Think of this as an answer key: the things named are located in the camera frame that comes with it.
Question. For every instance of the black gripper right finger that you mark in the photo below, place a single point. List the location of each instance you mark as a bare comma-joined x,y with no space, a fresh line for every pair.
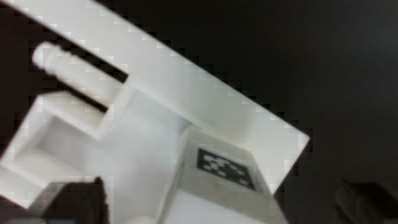
367,205

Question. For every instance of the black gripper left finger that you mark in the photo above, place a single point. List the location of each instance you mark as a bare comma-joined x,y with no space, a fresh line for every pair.
73,205

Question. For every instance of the white chair seat part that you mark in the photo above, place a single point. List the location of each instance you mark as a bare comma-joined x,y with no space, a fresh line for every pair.
98,136

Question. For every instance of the white chair leg with peg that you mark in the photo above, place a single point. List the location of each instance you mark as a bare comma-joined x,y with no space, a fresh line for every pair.
219,194

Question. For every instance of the white part at right edge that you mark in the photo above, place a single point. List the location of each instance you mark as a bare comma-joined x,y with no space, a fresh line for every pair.
173,80

